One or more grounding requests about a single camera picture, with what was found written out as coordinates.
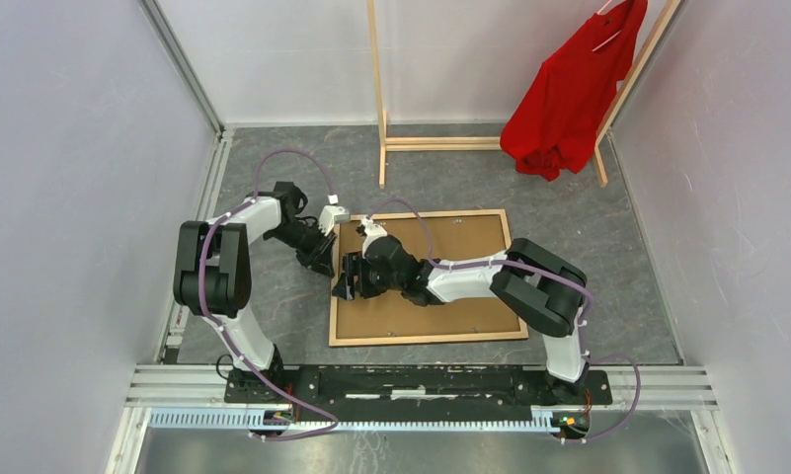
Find wooden picture frame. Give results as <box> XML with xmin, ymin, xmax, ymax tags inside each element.
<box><xmin>328</xmin><ymin>208</ymin><xmax>530</xmax><ymax>348</ymax></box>

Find red t-shirt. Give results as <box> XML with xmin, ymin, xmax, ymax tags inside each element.
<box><xmin>500</xmin><ymin>0</ymin><xmax>648</xmax><ymax>182</ymax></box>

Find aluminium rail frame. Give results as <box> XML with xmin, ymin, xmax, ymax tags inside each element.
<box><xmin>106</xmin><ymin>363</ymin><xmax>735</xmax><ymax>473</ymax></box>

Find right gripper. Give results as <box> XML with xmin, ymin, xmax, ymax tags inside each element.
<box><xmin>332</xmin><ymin>251</ymin><xmax>404</xmax><ymax>301</ymax></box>

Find wooden clothes rack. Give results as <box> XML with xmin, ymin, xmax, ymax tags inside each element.
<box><xmin>365</xmin><ymin>0</ymin><xmax>682</xmax><ymax>189</ymax></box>

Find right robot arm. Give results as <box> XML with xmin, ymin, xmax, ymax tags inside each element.
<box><xmin>331</xmin><ymin>235</ymin><xmax>592</xmax><ymax>403</ymax></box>

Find white clothes hanger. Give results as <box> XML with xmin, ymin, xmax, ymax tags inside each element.
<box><xmin>593</xmin><ymin>0</ymin><xmax>635</xmax><ymax>53</ymax></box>

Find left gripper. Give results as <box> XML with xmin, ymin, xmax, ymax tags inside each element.
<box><xmin>266</xmin><ymin>220</ymin><xmax>339</xmax><ymax>279</ymax></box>

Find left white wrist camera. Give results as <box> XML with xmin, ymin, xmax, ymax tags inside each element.
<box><xmin>317</xmin><ymin>194</ymin><xmax>351</xmax><ymax>236</ymax></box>

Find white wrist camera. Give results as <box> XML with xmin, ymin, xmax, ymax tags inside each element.
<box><xmin>317</xmin><ymin>194</ymin><xmax>351</xmax><ymax>236</ymax></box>
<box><xmin>356</xmin><ymin>216</ymin><xmax>388</xmax><ymax>257</ymax></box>

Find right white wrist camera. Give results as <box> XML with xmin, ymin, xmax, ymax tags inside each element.
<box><xmin>356</xmin><ymin>216</ymin><xmax>388</xmax><ymax>257</ymax></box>

